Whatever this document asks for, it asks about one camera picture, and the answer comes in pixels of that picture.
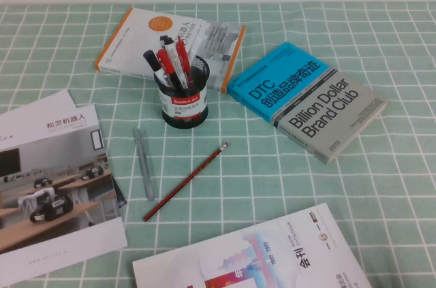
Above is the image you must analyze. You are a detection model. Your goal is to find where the red ballpoint pen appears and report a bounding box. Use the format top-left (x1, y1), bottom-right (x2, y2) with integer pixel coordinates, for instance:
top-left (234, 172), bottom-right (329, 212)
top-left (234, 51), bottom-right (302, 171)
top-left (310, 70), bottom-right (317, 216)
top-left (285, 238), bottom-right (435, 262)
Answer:
top-left (174, 36), bottom-right (191, 90)

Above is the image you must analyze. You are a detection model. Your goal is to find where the white marker with black cap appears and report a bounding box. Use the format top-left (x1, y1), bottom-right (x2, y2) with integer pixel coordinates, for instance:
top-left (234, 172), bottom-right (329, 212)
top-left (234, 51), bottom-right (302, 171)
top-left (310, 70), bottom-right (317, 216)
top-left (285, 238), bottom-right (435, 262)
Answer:
top-left (159, 34), bottom-right (188, 90)

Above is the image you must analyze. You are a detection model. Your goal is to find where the white show catalogue magazine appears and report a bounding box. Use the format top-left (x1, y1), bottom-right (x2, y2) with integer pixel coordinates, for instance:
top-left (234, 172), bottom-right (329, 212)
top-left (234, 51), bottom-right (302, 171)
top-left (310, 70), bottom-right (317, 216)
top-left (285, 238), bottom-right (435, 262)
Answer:
top-left (131, 202), bottom-right (374, 288)

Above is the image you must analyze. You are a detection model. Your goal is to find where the translucent grey pen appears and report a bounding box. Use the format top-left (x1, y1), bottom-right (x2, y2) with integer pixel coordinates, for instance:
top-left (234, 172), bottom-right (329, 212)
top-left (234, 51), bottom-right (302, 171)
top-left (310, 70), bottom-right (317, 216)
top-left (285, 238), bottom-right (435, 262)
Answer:
top-left (132, 127), bottom-right (156, 202)

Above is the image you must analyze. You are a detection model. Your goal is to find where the black mesh pen holder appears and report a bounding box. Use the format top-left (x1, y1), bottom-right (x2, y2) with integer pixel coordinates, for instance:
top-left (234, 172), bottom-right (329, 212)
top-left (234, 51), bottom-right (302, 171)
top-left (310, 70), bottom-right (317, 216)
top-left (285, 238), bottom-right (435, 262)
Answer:
top-left (153, 65), bottom-right (209, 129)

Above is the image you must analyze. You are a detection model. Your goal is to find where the red marker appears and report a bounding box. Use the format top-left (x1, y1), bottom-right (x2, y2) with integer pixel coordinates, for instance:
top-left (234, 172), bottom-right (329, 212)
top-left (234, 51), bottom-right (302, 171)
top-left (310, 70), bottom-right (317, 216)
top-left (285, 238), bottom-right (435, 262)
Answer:
top-left (156, 48), bottom-right (175, 78)

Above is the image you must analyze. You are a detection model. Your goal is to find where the red pencil with eraser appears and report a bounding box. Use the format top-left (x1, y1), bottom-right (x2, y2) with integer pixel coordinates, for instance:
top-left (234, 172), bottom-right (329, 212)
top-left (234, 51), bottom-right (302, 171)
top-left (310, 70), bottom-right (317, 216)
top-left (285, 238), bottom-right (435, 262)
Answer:
top-left (142, 142), bottom-right (229, 223)

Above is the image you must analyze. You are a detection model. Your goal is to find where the dark booklet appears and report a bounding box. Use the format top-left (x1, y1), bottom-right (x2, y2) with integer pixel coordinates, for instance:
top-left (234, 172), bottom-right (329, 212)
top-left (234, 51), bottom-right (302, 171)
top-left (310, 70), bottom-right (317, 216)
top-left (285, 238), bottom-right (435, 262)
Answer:
top-left (111, 174), bottom-right (129, 209)

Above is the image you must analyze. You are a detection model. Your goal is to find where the robot classroom photo brochure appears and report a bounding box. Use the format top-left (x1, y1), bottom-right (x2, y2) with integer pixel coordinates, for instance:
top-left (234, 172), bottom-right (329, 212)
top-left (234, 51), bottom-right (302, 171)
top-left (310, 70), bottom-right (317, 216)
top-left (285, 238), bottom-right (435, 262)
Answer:
top-left (0, 103), bottom-right (129, 288)

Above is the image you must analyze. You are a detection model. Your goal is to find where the clear plastic pen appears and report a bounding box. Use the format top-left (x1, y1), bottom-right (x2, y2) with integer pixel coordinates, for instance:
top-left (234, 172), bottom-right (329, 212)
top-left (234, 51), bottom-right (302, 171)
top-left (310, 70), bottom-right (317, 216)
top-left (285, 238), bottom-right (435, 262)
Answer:
top-left (186, 36), bottom-right (206, 74)

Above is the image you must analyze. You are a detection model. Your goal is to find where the blue and grey book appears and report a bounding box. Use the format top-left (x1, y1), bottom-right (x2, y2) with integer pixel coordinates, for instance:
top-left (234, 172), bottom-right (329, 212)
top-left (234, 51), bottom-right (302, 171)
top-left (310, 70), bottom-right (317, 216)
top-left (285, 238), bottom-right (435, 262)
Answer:
top-left (226, 41), bottom-right (389, 165)

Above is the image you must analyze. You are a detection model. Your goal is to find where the white book with orange edges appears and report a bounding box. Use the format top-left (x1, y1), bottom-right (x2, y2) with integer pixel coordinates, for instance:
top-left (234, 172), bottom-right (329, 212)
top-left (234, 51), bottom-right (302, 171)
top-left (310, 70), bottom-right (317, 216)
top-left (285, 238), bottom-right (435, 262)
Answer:
top-left (95, 7), bottom-right (247, 95)

